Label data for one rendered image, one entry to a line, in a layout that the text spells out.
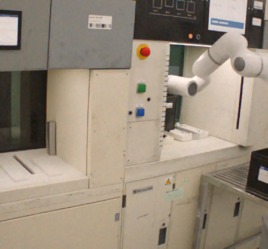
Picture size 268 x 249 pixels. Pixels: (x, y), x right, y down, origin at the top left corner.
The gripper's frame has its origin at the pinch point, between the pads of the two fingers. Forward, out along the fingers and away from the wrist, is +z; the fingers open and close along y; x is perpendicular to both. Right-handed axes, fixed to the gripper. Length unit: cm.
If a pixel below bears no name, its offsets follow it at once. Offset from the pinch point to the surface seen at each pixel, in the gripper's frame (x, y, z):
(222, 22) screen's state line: 32.4, 18.6, -29.9
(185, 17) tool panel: 32.4, -6.5, -29.9
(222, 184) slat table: -43, 12, -47
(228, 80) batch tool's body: 1.5, 42.3, -17.7
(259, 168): -32, 18, -63
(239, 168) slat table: -43, 37, -37
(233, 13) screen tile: 38, 27, -30
